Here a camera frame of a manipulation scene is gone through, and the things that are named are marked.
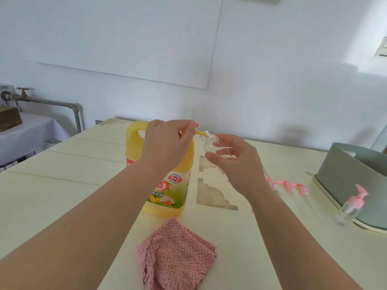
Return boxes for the person's right hand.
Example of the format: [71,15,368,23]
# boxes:
[205,134,268,200]

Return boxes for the person's left hand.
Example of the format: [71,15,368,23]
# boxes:
[140,119,200,174]

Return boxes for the yellow detergent jug with pump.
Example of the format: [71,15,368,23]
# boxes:
[125,120,209,218]

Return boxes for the small clear plastic bottle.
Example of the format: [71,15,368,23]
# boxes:
[202,129,238,182]
[335,202,360,226]

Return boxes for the pink textured cloth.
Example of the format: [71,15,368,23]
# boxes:
[135,216,217,290]

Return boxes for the grey-green plastic basket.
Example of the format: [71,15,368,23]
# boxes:
[316,142,387,230]

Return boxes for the person's left forearm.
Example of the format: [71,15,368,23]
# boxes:
[0,161,170,290]

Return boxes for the person's right forearm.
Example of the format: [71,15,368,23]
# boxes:
[248,185,363,290]

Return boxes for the brown wooden box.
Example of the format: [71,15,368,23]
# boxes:
[0,106,23,133]

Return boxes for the grey metal pipe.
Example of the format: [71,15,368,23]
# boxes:
[12,94,82,133]

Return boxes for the white tablecloth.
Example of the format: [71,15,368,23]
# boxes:
[0,112,70,166]

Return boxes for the white wall board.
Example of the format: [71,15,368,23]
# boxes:
[27,0,224,90]

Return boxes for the white door frame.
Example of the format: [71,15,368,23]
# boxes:
[370,123,387,154]

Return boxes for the white wall switch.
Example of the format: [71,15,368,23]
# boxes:
[374,36,387,58]

